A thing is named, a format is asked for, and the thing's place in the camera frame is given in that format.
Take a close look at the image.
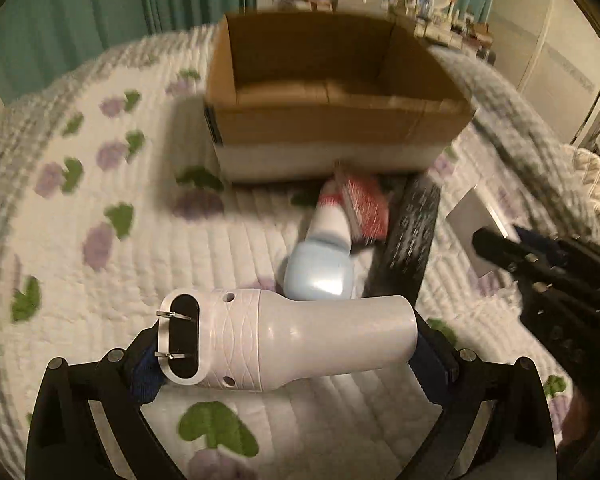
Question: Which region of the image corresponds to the black remote control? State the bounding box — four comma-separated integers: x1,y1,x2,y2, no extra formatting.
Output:
363,174,441,306

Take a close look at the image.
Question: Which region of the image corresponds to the white hair dryer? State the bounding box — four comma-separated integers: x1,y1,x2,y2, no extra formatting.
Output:
156,288,417,391

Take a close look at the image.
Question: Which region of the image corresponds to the light blue earbuds case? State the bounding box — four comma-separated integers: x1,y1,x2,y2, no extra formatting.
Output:
283,240,354,301

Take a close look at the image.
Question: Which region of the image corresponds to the white bottle with red cap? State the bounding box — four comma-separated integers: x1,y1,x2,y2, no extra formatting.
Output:
306,180,352,254

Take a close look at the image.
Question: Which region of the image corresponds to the white puffy jacket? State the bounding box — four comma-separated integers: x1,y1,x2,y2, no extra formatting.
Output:
562,145,600,244

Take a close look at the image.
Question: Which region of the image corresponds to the grey checkered bedspread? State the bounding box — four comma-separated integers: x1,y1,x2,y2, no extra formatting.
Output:
429,47,596,243

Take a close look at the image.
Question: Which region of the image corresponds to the white louvred wardrobe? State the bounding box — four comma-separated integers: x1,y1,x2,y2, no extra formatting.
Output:
488,0,600,146

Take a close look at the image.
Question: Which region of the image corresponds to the white floral quilt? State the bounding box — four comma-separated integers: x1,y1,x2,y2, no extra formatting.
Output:
0,24,581,480

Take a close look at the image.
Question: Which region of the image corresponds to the white dressing table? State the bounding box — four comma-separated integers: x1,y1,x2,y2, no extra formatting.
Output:
396,8,493,55

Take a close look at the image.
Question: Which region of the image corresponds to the brown cardboard box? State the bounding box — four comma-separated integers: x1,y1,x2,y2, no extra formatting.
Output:
204,11,475,183

